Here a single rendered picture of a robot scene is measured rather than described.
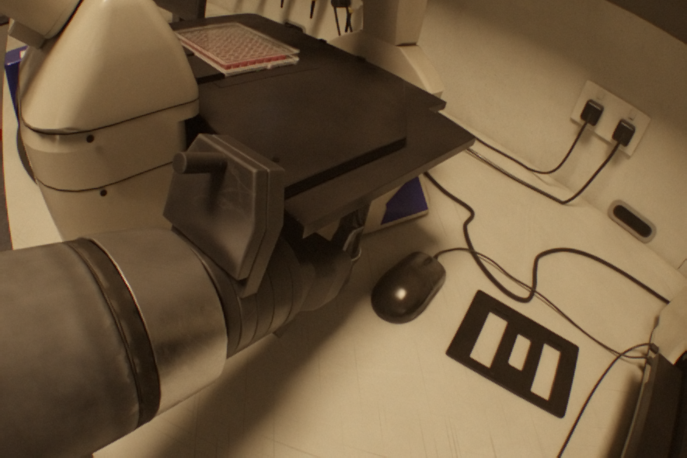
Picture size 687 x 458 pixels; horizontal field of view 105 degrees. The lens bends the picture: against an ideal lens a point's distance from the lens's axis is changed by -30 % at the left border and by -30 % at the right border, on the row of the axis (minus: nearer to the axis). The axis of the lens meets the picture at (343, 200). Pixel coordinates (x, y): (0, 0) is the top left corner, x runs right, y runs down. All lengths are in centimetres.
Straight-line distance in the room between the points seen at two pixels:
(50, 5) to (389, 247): 43
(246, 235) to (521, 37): 72
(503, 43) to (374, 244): 52
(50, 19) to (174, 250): 16
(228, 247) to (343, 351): 23
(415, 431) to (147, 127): 33
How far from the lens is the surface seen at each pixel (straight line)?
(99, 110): 23
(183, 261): 17
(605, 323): 59
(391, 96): 35
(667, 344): 57
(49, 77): 24
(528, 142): 83
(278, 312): 22
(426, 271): 42
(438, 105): 42
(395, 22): 49
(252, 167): 16
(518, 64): 81
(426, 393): 39
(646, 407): 43
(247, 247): 16
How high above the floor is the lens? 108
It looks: 39 degrees down
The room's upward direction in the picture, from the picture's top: 13 degrees clockwise
